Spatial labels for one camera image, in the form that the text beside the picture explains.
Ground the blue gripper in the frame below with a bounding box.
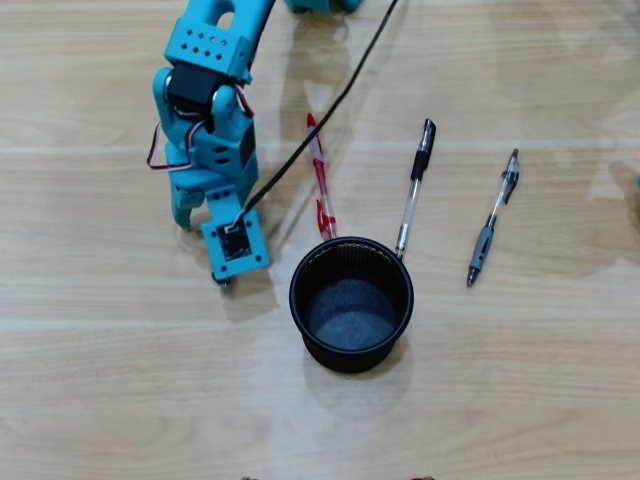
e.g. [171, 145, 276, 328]
[164, 118, 260, 234]

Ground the red clear pen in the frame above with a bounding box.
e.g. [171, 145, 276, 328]
[305, 113, 339, 240]

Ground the clear black-capped stick pen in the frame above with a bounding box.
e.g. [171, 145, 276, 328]
[394, 118, 438, 261]

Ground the grey grip clear pen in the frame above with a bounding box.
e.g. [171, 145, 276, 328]
[466, 148, 522, 289]

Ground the black mesh pen holder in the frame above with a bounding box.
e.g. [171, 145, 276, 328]
[288, 235, 416, 375]

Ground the red white black servo wire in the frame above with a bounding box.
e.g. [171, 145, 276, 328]
[233, 83, 257, 120]
[146, 120, 195, 174]

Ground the blue wrist camera module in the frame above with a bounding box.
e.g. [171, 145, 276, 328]
[199, 187, 272, 297]

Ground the black camera cable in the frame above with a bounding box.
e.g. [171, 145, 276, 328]
[242, 0, 401, 211]

